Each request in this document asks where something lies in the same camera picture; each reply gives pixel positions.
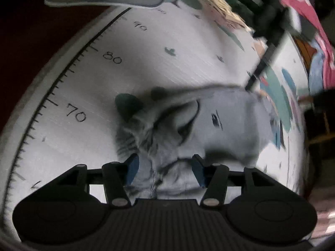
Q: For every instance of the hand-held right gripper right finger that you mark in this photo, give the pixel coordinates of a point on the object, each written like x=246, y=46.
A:
x=199, y=172

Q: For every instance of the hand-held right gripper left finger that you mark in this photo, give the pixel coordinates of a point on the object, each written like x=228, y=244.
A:
x=133, y=168

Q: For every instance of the wooden furniture frame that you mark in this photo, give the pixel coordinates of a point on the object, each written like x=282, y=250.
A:
x=326, y=123

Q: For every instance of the pink garment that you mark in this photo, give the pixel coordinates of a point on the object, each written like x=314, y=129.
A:
x=308, y=7

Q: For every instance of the white printed play mat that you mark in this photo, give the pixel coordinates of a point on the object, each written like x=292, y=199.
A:
x=144, y=65

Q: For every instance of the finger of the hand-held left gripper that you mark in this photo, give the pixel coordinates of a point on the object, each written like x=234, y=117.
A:
x=264, y=62

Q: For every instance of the grey garment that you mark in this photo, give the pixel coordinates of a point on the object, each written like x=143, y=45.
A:
x=233, y=125

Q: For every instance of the blue orange printed cloth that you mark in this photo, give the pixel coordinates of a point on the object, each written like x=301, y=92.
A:
x=315, y=68

